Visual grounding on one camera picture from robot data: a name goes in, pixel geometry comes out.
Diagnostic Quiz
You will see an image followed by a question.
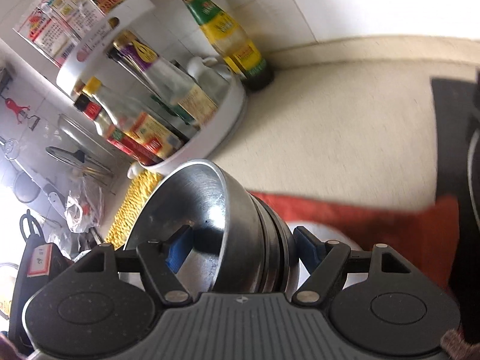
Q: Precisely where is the red label soy sauce bottle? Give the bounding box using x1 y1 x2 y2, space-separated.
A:
73 94 160 166

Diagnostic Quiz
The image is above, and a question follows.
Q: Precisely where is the white bottom plate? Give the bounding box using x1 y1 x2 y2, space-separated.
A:
286 221 367 289

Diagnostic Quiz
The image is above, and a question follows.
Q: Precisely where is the plastic bag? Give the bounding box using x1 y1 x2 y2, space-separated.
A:
64 177 104 233

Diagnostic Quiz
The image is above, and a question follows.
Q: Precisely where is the yellow knitted cloth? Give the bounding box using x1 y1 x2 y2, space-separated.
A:
105 170 163 250

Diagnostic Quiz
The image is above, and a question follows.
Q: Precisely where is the purple label vinegar bottle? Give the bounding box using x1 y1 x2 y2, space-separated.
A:
113 30 218 128

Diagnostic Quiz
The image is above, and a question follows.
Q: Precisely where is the red cloth mat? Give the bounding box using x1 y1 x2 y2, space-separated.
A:
253 192 460 289

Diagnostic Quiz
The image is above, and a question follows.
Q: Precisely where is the black gas stove top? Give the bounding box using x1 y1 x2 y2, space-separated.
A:
429 76 480 346

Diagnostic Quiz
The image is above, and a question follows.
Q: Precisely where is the white two-tier condiment rack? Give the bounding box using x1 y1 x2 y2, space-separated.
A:
47 0 247 176

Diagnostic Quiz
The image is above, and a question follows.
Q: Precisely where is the yellow cap vinegar bottle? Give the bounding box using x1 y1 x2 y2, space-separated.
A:
82 76 184 160

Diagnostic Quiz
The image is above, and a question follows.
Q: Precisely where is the green yellow label oil bottle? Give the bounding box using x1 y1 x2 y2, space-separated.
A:
182 0 274 91

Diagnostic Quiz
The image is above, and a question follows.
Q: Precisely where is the red white seasoning carton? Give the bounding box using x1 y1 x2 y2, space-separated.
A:
14 0 104 68

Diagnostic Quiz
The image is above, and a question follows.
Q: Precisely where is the stainless steel bowl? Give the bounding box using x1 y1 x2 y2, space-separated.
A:
272 212 299 299
250 195 283 293
124 160 264 295

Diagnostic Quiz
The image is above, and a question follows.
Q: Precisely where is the white spout oil dispenser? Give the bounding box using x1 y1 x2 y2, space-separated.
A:
186 56 230 105

